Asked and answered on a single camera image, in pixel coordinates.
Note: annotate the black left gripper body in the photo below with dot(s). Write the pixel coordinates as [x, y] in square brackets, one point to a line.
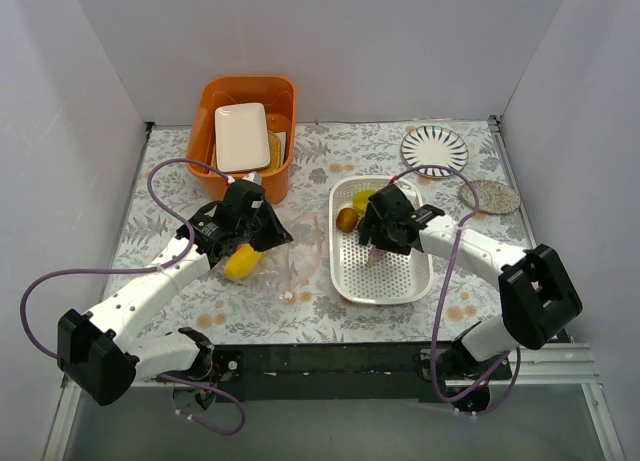
[261, 229]

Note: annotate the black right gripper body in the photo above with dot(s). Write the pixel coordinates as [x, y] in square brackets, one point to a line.
[383, 229]

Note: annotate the purple toy eggplant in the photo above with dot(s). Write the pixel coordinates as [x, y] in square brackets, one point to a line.
[373, 255]

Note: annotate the yellow toy mango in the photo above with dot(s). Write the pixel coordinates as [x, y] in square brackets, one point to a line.
[242, 262]

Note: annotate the clear zip top bag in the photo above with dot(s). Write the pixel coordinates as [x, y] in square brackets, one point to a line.
[286, 268]

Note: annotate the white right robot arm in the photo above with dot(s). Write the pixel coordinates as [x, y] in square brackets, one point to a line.
[537, 296]

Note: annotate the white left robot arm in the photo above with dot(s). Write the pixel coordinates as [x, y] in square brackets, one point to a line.
[100, 349]

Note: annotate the brown toy kiwi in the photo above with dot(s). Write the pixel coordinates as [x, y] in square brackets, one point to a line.
[347, 220]

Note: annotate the white perforated plastic basket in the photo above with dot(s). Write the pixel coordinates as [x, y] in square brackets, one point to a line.
[391, 279]

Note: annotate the floral patterned table mat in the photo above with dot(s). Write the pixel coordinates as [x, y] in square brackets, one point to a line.
[323, 155]

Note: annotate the yellow woven tray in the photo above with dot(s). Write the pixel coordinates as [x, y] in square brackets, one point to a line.
[264, 156]

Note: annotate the blue striped round plate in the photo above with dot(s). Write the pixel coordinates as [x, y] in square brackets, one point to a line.
[437, 147]

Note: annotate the white rectangular plate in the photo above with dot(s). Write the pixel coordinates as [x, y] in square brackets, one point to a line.
[239, 122]

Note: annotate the orange plastic bin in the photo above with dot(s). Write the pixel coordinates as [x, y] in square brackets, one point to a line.
[279, 97]

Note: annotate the speckled round coaster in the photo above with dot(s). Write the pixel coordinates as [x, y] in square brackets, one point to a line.
[496, 198]

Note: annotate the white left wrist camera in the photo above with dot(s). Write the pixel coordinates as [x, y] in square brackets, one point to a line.
[252, 176]

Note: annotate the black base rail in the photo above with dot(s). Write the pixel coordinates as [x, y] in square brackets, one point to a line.
[325, 371]

